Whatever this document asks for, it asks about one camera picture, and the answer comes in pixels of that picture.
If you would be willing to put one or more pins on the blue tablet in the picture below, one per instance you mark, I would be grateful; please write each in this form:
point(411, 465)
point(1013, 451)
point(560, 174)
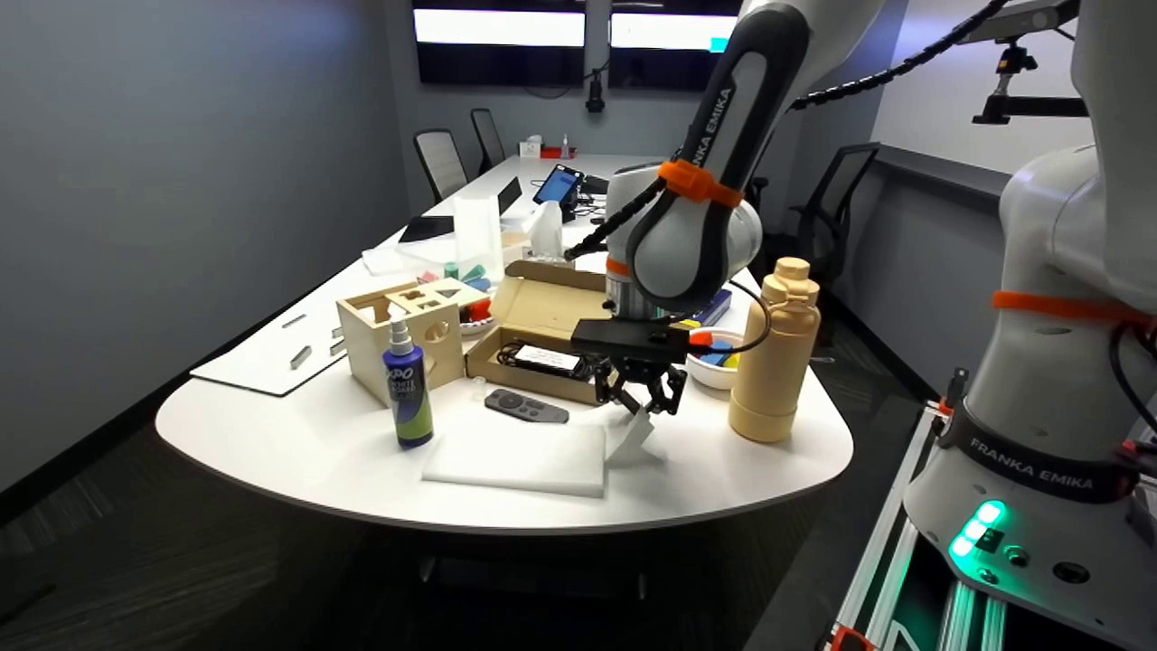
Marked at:
point(559, 187)

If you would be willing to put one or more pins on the white bowl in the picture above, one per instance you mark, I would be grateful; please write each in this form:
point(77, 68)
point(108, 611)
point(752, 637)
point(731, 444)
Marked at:
point(714, 377)

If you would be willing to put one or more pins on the blue toy block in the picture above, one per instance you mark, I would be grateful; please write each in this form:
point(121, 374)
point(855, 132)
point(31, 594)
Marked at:
point(720, 360)

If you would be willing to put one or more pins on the red toy piece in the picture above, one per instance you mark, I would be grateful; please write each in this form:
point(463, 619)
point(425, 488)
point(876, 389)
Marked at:
point(479, 313)

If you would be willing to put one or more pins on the black tablet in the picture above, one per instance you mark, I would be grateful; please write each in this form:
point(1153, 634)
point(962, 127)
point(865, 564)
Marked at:
point(426, 227)

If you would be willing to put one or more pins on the dark grey remote control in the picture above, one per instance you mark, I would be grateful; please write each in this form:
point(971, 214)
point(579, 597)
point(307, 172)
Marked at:
point(526, 407)

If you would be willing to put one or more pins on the blue spray bottle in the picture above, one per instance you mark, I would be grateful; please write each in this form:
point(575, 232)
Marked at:
point(411, 389)

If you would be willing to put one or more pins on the white robot stand frame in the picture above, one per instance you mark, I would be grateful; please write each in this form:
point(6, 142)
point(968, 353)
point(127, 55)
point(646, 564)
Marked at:
point(887, 567)

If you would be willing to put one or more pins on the wall monitor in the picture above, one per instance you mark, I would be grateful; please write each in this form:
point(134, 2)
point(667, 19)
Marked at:
point(663, 55)
point(501, 48)

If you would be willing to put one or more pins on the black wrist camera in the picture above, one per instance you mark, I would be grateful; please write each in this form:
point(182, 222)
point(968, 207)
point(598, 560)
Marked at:
point(618, 331)

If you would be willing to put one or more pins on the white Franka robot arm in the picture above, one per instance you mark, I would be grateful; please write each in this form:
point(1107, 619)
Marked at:
point(1059, 401)

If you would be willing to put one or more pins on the grey stereo camera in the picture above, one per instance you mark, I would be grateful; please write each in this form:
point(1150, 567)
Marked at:
point(1034, 15)

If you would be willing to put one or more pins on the open cardboard box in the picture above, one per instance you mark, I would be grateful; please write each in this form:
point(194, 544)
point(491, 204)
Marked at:
point(543, 309)

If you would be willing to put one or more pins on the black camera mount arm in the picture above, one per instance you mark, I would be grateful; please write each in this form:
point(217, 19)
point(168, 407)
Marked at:
point(1034, 107)

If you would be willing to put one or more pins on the clear plastic container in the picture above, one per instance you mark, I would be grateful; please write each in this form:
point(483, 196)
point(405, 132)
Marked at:
point(479, 237)

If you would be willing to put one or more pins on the white flat board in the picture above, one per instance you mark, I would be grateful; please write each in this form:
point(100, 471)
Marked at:
point(275, 353)

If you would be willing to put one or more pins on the hanging grey microphone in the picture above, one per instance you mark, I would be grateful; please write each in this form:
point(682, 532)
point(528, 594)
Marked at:
point(594, 85)

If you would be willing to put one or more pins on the black mesh office chair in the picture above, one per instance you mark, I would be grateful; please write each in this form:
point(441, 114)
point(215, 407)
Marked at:
point(833, 204)
point(489, 137)
point(441, 161)

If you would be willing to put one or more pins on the wooden shape sorter box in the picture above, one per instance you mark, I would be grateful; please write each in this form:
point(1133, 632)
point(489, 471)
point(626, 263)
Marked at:
point(401, 339)

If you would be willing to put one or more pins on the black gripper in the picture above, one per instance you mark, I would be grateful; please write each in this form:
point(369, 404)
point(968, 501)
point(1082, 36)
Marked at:
point(646, 363)

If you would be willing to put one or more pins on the tan water bottle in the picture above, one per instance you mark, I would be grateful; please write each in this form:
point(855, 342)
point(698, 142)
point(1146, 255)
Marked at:
point(776, 363)

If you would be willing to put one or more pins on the black white device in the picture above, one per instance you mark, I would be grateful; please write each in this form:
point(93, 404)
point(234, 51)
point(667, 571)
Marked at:
point(543, 360)

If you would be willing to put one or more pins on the blue flat box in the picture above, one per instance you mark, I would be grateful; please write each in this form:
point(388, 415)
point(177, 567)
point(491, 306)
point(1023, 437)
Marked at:
point(720, 306)

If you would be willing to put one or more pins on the white napkin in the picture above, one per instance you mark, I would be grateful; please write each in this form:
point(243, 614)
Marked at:
point(518, 459)

